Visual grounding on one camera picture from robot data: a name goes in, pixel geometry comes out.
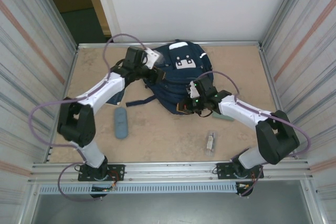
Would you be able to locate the green snap wallet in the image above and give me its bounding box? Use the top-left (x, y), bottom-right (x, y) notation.
top-left (211, 112), bottom-right (235, 123)

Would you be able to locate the aluminium mounting rail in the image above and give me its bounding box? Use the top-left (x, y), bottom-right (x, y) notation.
top-left (27, 158), bottom-right (314, 186)

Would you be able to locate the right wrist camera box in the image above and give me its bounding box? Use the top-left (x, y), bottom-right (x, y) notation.
top-left (186, 81), bottom-right (202, 98)

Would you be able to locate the slotted grey cable tray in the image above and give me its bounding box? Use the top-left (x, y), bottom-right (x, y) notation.
top-left (38, 183), bottom-right (238, 195)

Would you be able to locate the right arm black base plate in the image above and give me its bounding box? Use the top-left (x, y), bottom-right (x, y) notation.
top-left (213, 161), bottom-right (264, 180)

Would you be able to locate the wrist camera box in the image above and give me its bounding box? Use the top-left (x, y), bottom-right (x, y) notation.
top-left (143, 47), bottom-right (161, 69)
top-left (186, 81), bottom-right (202, 98)

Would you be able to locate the blue-grey glasses case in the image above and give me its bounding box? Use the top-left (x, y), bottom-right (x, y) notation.
top-left (113, 106), bottom-right (130, 140)

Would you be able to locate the aluminium table end rail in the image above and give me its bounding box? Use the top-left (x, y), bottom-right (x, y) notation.
top-left (77, 40), bottom-right (263, 49)

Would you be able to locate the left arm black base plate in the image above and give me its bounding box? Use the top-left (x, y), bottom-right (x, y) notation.
top-left (77, 164), bottom-right (125, 182)

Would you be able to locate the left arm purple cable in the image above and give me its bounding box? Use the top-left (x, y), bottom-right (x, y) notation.
top-left (28, 33), bottom-right (148, 204)

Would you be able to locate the dark blue book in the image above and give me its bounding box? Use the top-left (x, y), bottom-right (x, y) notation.
top-left (106, 87), bottom-right (126, 106)

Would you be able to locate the navy blue backpack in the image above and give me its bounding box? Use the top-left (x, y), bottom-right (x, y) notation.
top-left (125, 39), bottom-right (215, 116)

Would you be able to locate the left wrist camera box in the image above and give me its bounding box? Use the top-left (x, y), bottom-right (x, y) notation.
top-left (143, 47), bottom-right (161, 69)

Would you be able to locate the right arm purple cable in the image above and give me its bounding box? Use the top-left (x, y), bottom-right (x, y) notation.
top-left (193, 70), bottom-right (313, 198)

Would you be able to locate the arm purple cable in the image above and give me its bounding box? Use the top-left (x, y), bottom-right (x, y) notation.
top-left (193, 70), bottom-right (313, 198)
top-left (28, 33), bottom-right (148, 204)

